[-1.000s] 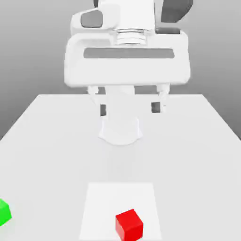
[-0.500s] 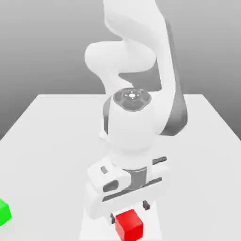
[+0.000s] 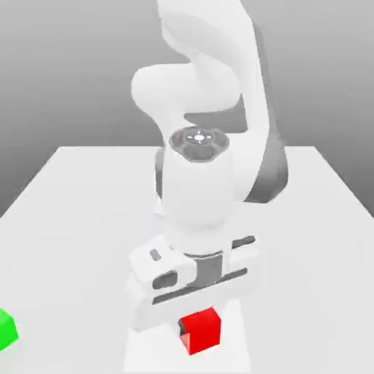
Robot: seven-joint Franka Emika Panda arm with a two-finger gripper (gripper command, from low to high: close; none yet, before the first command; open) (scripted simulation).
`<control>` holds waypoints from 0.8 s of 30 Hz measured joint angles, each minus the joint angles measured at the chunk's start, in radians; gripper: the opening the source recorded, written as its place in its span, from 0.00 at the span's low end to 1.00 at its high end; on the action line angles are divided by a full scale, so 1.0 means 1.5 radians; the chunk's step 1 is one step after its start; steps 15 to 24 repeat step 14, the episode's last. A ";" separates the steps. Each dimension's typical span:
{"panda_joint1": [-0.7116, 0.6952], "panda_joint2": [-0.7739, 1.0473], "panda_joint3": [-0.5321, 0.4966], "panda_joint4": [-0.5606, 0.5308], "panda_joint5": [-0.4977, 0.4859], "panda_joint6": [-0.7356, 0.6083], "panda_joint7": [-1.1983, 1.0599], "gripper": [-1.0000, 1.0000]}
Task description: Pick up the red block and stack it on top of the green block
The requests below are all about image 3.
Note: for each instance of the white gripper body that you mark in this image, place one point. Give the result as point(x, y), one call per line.
point(204, 295)

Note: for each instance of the small red cube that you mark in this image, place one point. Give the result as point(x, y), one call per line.
point(204, 330)

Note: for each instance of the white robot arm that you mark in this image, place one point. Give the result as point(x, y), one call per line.
point(192, 187)

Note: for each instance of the small green cube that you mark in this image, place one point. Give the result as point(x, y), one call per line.
point(6, 331)

